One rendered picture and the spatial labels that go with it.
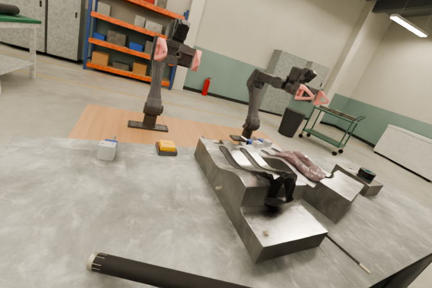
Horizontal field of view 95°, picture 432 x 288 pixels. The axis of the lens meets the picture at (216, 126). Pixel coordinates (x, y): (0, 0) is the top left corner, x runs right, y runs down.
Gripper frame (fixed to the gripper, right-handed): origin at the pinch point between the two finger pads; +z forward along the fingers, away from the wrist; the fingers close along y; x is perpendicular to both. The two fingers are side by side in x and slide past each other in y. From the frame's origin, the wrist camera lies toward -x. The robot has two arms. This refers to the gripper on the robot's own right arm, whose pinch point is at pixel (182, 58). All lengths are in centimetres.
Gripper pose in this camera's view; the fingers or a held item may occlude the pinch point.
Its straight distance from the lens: 61.3
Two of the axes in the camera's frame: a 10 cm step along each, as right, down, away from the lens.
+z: 3.4, 4.3, -8.4
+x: -3.0, 8.9, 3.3
